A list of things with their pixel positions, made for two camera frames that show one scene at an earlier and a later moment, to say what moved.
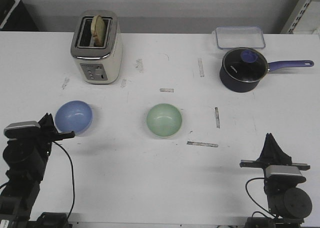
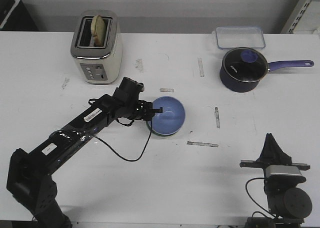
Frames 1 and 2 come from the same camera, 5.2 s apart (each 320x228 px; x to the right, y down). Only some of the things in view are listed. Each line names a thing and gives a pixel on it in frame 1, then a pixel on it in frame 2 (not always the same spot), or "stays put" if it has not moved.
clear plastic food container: [232, 37] stays put
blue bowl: [73, 116] -> [171, 119]
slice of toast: [98, 31] stays put
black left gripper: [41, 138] -> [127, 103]
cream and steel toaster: [99, 65] stays put
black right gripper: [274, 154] stays put
